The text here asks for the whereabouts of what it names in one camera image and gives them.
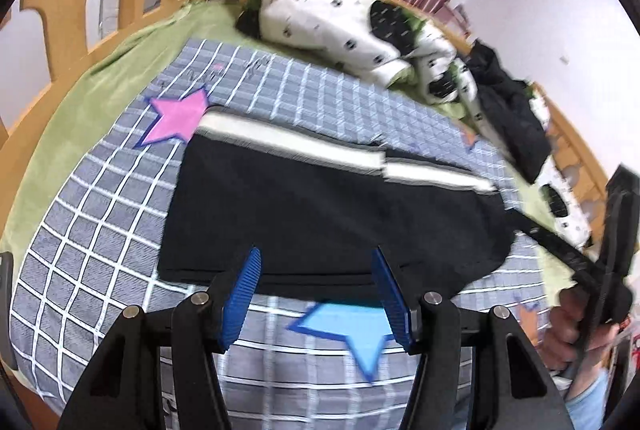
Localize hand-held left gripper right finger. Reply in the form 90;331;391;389
370;246;576;430

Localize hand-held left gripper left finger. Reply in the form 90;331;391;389
57;246;263;430

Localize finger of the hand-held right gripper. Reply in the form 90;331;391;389
505;207;608;291

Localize black pants with white stripe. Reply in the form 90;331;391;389
157;112;518;303

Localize person's right hand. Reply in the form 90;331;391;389
542;288;621;373

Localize black jacket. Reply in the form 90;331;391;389
467;40;553;183

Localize grey grid blanket with stars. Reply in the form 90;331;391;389
10;38;556;430

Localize person's blue jeans leg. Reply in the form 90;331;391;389
565;367;613;430

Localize green bed sheet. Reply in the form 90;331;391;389
0;0;576;305

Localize white floral quilt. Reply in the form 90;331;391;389
235;0;593;245

